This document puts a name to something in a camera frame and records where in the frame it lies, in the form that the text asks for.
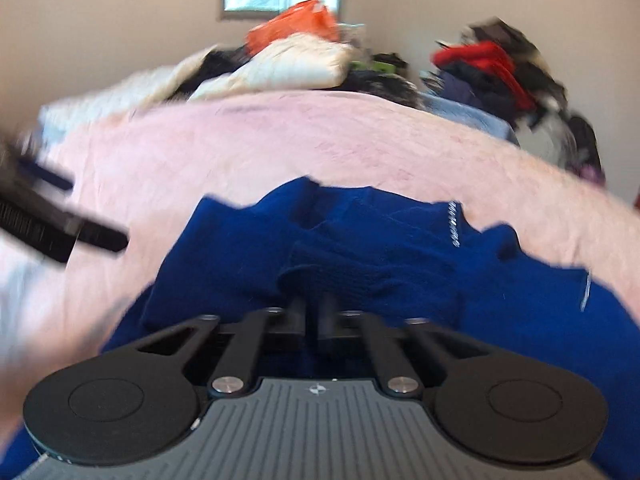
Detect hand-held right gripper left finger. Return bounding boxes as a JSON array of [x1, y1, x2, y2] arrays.
[[120, 296, 308, 401]]

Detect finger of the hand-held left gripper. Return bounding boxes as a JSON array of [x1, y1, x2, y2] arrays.
[[65, 212, 130, 256], [15, 157, 76, 192]]

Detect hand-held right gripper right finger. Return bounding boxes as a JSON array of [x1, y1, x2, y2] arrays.
[[317, 294, 506, 401]]

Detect blue knit sweater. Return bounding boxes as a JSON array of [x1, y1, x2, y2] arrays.
[[0, 176, 640, 480]]

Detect black patterned clothes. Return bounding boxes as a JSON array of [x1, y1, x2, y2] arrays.
[[462, 19, 568, 108]]

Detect pink floral bed sheet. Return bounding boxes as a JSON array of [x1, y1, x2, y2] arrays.
[[0, 91, 640, 411]]

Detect leopard print cloth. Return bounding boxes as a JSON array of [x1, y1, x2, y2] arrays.
[[345, 70, 426, 108]]

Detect light blue quilt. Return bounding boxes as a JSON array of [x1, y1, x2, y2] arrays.
[[420, 92, 521, 146]]

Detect dark navy puffer jacket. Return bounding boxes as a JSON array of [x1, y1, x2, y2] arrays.
[[439, 67, 516, 121]]

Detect orange plastic bag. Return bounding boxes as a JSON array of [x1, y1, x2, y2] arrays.
[[245, 0, 341, 53]]

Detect red garment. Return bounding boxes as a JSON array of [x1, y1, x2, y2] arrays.
[[432, 41, 536, 111]]

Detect black backpack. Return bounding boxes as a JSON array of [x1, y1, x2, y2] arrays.
[[567, 116, 603, 176]]

